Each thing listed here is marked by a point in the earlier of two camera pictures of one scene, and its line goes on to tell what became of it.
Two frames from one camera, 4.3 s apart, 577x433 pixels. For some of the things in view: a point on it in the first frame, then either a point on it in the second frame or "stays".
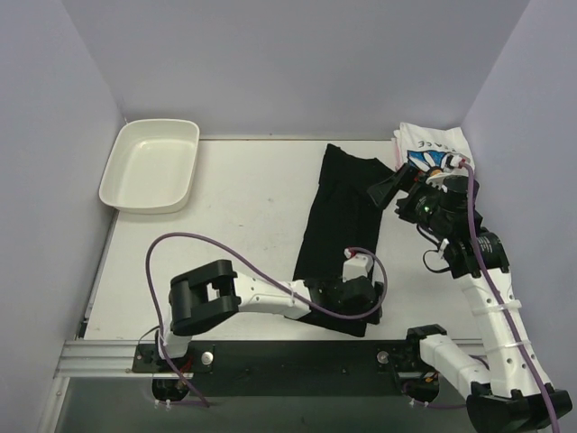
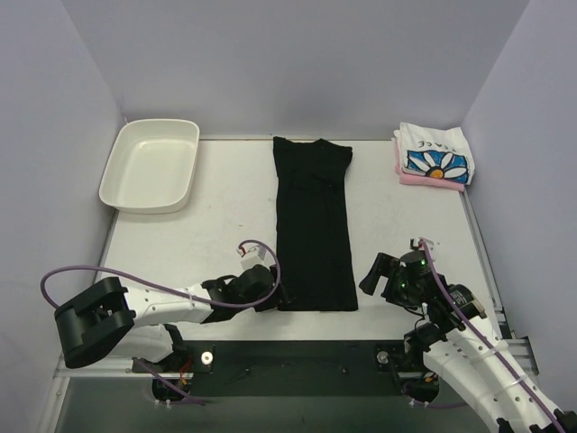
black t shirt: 343,238 -> 313,224
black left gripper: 376,304 -> 275,280
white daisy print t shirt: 434,150 stays
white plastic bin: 151,166 stays
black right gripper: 407,181 -> 388,280
